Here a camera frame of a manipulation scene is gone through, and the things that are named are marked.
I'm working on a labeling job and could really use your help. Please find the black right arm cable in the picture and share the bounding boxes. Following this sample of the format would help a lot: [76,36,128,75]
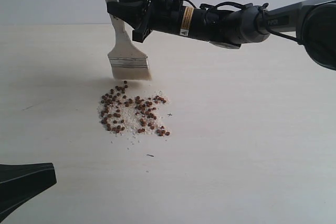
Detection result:
[181,0,270,17]

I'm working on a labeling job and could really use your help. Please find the brown pellets on pile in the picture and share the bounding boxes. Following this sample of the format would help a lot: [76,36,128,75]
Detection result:
[98,80,171,137]

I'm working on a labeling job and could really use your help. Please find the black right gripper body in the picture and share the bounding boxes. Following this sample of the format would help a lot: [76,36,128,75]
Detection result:
[143,0,184,34]

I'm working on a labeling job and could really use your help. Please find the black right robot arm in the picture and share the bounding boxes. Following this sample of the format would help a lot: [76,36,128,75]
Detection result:
[107,0,335,70]

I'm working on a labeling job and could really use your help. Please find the pile of white grains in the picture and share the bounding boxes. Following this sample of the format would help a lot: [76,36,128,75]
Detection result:
[96,81,176,150]

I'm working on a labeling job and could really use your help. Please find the white paint brush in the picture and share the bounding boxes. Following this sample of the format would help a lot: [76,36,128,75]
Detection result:
[107,14,152,81]

